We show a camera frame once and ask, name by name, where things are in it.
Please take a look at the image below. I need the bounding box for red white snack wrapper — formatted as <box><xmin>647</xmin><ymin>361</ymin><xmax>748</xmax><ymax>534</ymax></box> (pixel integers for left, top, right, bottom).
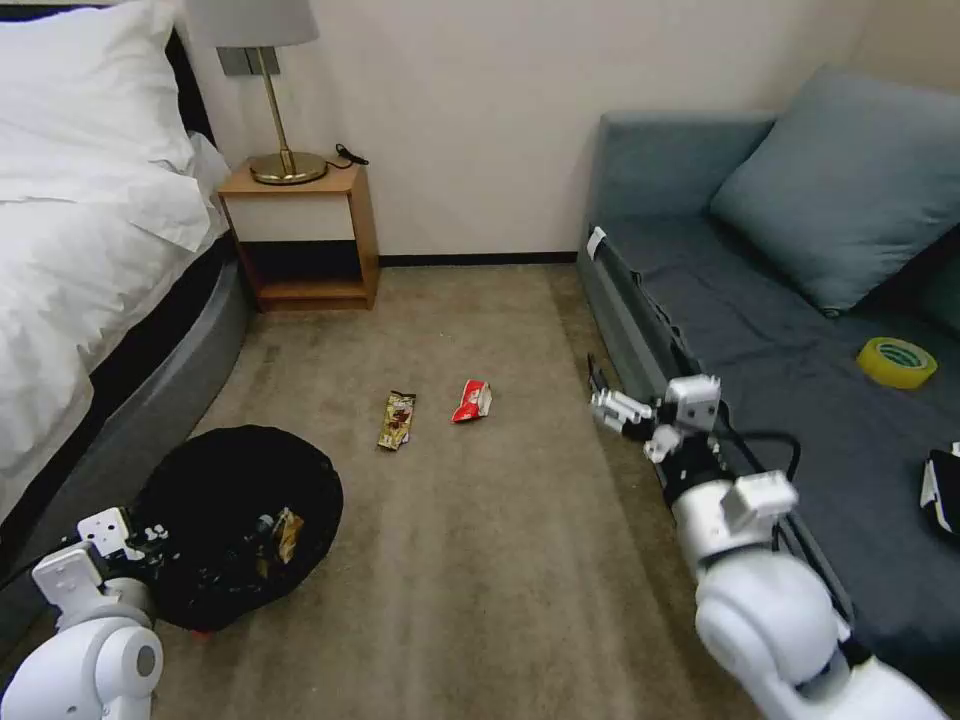
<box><xmin>449</xmin><ymin>379</ymin><xmax>494</xmax><ymax>426</ymax></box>

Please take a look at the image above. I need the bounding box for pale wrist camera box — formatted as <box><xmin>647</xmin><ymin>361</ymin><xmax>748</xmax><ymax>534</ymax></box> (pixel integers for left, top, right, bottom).
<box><xmin>665</xmin><ymin>374</ymin><xmax>724</xmax><ymax>434</ymax></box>
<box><xmin>77</xmin><ymin>507</ymin><xmax>130</xmax><ymax>561</ymax></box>

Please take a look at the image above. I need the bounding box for dark green cushion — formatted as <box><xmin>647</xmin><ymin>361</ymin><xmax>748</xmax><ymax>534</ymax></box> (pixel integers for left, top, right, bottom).
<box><xmin>854</xmin><ymin>224</ymin><xmax>960</xmax><ymax>340</ymax></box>

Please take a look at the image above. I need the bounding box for brass lamp with grey shade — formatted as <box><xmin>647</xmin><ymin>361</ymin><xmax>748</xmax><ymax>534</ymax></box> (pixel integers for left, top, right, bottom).
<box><xmin>184</xmin><ymin>0</ymin><xmax>329</xmax><ymax>187</ymax></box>

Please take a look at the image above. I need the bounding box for black headboard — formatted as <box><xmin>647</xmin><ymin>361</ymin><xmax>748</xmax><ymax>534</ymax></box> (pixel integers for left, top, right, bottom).
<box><xmin>164</xmin><ymin>28</ymin><xmax>220</xmax><ymax>150</ymax></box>

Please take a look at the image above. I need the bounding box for gold brown wrapper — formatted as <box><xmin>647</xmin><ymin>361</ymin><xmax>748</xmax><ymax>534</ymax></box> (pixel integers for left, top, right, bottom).
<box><xmin>257</xmin><ymin>507</ymin><xmax>306</xmax><ymax>580</ymax></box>

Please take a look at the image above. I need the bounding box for white duvet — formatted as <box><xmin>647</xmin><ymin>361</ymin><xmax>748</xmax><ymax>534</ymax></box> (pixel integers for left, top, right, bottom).
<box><xmin>0</xmin><ymin>127</ymin><xmax>235</xmax><ymax>520</ymax></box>

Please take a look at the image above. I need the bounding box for grey blue sofa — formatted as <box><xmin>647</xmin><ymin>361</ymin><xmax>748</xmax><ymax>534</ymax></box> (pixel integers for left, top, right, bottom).
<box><xmin>575</xmin><ymin>110</ymin><xmax>960</xmax><ymax>680</ymax></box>

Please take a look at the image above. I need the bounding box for black baseboard strip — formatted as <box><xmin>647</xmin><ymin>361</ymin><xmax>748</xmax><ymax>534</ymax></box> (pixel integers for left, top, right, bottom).
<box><xmin>378</xmin><ymin>253</ymin><xmax>580</xmax><ymax>268</ymax></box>

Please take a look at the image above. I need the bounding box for blue grey cushion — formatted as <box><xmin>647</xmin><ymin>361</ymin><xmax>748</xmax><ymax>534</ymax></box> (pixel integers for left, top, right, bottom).
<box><xmin>709</xmin><ymin>64</ymin><xmax>960</xmax><ymax>319</ymax></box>

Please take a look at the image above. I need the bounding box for grey wall switch panel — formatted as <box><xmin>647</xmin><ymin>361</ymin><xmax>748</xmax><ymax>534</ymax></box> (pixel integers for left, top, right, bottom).
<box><xmin>217</xmin><ymin>46</ymin><xmax>283</xmax><ymax>78</ymax></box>

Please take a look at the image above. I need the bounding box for trash bin with black bag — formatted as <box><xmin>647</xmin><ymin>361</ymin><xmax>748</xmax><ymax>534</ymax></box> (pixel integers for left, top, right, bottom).
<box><xmin>137</xmin><ymin>424</ymin><xmax>346</xmax><ymax>637</ymax></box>

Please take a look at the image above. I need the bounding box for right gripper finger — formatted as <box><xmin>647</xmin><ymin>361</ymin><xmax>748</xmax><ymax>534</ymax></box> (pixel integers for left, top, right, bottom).
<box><xmin>589</xmin><ymin>404</ymin><xmax>648</xmax><ymax>438</ymax></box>
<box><xmin>587</xmin><ymin>352</ymin><xmax>663</xmax><ymax>423</ymax></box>

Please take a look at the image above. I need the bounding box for yellow tape roll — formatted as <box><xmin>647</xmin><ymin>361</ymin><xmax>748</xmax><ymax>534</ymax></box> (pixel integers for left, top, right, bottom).
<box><xmin>856</xmin><ymin>336</ymin><xmax>939</xmax><ymax>391</ymax></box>

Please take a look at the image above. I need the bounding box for wooden nightstand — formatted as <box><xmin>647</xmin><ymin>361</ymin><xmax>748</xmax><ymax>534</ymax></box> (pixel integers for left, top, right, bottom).
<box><xmin>217</xmin><ymin>155</ymin><xmax>382</xmax><ymax>313</ymax></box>

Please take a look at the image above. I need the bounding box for brown snack wrapper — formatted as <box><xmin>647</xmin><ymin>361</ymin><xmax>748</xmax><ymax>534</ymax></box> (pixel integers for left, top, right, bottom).
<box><xmin>376</xmin><ymin>389</ymin><xmax>419</xmax><ymax>454</ymax></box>

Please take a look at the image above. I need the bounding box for white pillow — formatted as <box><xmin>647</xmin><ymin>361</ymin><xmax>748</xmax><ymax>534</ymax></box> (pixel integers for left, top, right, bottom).
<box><xmin>0</xmin><ymin>0</ymin><xmax>198</xmax><ymax>205</ymax></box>

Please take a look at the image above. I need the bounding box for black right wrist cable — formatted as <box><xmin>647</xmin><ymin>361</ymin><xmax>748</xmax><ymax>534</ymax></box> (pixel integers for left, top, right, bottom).
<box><xmin>716</xmin><ymin>401</ymin><xmax>802</xmax><ymax>541</ymax></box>

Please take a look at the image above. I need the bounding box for black lamp cable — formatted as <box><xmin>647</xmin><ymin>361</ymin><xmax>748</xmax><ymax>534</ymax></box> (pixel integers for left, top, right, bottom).
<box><xmin>322</xmin><ymin>142</ymin><xmax>371</xmax><ymax>171</ymax></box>

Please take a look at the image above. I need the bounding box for black white object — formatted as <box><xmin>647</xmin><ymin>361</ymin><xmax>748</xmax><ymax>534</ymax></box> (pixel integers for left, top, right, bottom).
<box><xmin>919</xmin><ymin>442</ymin><xmax>960</xmax><ymax>535</ymax></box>

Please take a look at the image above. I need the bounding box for grey bed base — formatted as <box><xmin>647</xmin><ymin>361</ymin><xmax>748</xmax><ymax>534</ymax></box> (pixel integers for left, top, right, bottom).
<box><xmin>0</xmin><ymin>238</ymin><xmax>253</xmax><ymax>665</ymax></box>

